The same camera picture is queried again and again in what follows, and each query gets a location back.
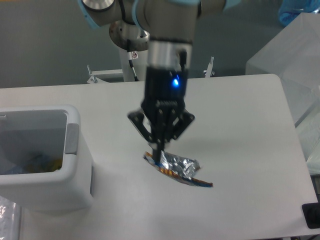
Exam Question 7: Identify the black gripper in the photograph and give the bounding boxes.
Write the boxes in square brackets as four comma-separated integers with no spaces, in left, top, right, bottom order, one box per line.
[127,66,195,162]

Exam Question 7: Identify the blue snack wrapper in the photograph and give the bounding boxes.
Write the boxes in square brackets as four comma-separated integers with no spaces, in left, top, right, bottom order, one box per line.
[143,151,214,188]

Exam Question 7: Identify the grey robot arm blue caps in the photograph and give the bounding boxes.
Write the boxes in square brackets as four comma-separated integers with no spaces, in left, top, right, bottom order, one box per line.
[78,0,238,162]

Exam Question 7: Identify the white trash can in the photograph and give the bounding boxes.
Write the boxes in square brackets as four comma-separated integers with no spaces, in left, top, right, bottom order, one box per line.
[0,104,93,212]

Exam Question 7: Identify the translucent plastic box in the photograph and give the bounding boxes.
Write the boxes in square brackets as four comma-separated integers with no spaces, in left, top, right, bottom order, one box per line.
[244,12,320,128]

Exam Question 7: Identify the blue plastic bag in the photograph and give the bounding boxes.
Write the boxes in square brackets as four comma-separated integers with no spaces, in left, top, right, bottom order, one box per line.
[278,0,320,27]

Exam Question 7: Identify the clear plastic bag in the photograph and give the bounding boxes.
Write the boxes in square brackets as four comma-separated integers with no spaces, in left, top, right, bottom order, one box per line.
[0,196,22,240]

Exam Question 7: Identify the black device at edge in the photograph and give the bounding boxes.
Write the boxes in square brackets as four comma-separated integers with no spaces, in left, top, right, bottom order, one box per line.
[302,202,320,229]

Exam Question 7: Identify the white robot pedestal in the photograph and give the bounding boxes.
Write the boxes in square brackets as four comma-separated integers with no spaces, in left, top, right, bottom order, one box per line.
[109,19,151,82]

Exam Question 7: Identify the black cable on pedestal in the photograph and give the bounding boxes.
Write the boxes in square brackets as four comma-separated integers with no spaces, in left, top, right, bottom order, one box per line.
[126,39,140,82]

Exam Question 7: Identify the white base bracket left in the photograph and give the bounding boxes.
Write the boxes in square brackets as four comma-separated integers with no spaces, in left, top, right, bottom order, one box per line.
[86,64,124,84]

